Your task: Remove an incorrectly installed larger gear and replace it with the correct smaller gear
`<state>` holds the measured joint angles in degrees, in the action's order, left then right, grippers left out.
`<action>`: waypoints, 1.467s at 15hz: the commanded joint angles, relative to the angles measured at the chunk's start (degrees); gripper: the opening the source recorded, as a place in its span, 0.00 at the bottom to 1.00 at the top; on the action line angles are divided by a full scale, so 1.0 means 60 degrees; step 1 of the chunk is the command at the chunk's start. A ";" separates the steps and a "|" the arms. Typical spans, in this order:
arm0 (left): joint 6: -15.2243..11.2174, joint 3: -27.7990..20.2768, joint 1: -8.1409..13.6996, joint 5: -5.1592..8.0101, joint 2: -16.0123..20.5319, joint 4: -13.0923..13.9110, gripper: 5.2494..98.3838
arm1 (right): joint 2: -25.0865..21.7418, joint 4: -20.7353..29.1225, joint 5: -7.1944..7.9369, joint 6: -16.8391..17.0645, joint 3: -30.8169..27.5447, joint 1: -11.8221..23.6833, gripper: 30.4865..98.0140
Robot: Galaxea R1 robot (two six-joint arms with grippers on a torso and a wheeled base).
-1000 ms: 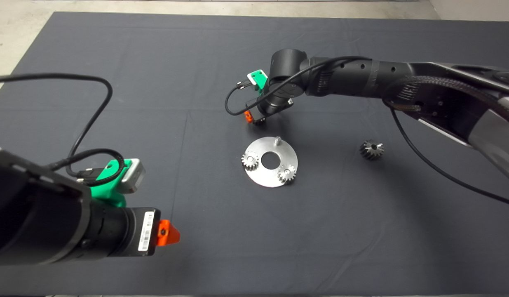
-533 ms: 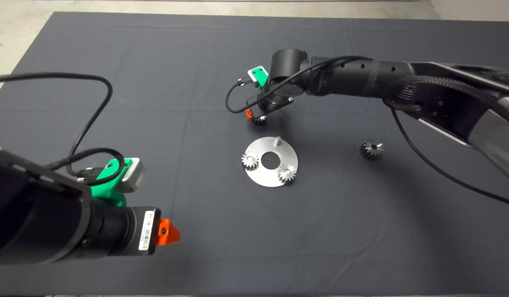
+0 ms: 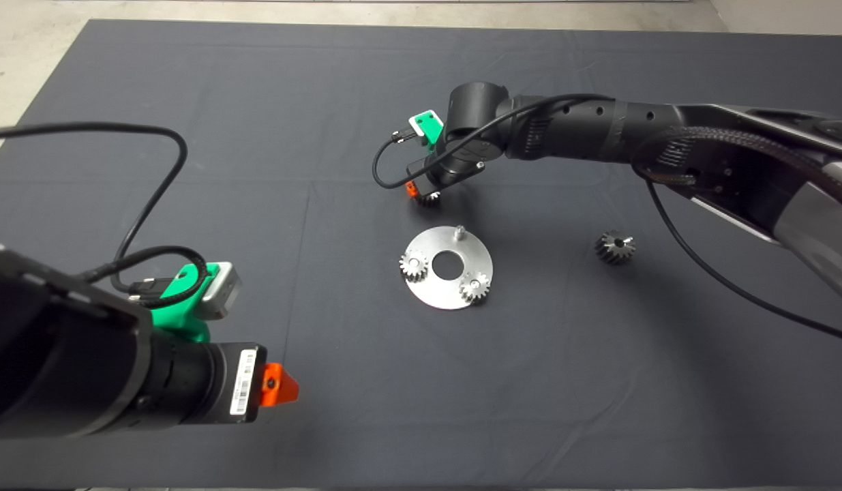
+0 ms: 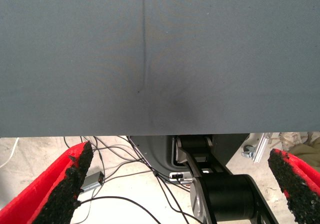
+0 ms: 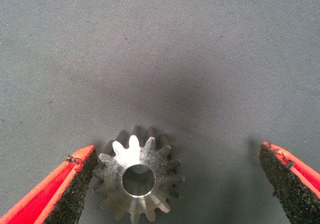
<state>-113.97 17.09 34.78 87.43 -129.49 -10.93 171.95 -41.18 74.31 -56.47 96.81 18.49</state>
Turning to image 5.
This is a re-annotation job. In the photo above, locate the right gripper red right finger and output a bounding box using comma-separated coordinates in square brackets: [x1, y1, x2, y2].
[258, 141, 320, 224]

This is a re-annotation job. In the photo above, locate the dark grey table cloth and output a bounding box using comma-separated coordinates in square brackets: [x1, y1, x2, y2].
[0, 0, 320, 224]

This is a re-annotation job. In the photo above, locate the small steel gear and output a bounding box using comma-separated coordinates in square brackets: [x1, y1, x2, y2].
[91, 125, 186, 224]

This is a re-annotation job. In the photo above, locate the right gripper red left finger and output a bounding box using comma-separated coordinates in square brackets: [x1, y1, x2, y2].
[0, 144, 98, 224]

